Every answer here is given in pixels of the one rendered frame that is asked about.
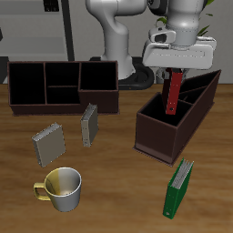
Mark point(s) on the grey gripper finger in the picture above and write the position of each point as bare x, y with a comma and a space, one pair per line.
167, 73
179, 71

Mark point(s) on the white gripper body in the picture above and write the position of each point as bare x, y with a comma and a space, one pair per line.
177, 57

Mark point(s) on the red book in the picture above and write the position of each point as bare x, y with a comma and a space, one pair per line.
174, 94

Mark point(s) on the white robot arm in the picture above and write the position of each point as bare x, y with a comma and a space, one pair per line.
116, 39

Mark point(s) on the long dark brown desk caddy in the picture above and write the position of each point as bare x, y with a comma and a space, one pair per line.
157, 136

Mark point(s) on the wide dark brown desk caddy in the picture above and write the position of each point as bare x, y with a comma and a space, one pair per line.
98, 98

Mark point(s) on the grey book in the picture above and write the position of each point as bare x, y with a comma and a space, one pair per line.
90, 126
50, 145

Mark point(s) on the green book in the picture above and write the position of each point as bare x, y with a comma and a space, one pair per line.
176, 197

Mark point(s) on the small black box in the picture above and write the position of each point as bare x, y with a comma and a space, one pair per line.
51, 5

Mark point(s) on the yellow and white mug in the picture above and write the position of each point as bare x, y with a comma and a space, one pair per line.
65, 194

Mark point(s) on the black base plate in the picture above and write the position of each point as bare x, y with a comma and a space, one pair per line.
141, 77

